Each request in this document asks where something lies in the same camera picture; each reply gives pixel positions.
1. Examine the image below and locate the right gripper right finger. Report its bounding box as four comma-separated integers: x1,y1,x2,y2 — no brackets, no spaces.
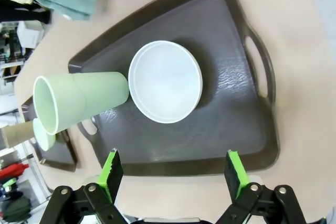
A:
220,149,308,224

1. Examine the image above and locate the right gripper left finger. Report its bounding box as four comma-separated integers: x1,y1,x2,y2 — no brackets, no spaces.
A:
39,148,127,224

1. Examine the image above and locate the small light green bowl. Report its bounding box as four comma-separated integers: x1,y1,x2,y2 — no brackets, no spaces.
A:
33,118,57,152

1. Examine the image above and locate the tall light green cup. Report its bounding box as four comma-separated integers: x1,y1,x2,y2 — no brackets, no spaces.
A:
33,71,130,135

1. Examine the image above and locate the white bowl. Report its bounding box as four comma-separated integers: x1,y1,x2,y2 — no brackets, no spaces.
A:
128,40,203,124

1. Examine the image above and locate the tall brown cup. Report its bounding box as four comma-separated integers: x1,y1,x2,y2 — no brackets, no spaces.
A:
1,121,36,149

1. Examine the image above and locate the red bag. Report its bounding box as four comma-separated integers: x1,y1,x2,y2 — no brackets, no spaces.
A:
0,163,30,180

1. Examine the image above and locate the dark green bag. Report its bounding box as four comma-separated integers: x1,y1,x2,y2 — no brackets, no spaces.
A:
0,197,32,223

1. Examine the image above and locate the white storage box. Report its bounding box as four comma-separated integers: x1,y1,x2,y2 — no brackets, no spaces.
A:
17,20,46,49

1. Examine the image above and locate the dark brown handled tray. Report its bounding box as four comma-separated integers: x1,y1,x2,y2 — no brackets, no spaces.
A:
67,0,281,177
20,95,79,168

